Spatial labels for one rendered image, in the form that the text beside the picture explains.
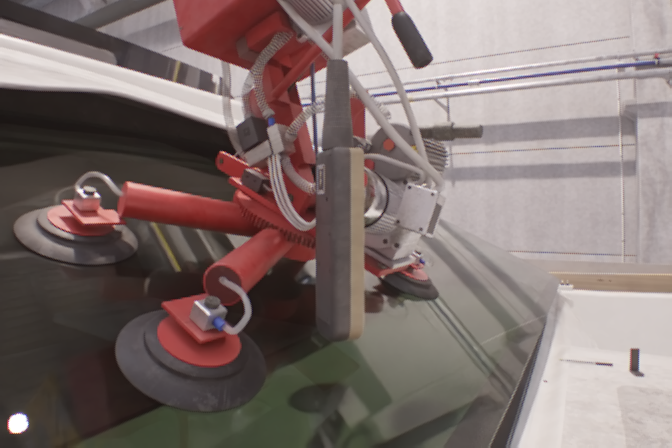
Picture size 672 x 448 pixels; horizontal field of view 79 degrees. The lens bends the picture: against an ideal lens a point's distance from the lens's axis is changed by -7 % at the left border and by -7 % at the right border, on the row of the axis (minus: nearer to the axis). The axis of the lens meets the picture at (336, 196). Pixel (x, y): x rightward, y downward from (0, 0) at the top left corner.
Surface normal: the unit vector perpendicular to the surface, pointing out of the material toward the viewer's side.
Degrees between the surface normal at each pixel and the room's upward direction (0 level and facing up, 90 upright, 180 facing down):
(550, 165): 90
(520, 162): 90
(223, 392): 48
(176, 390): 43
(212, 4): 90
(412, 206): 82
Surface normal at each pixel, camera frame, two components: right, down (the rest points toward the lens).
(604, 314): -0.51, -0.02
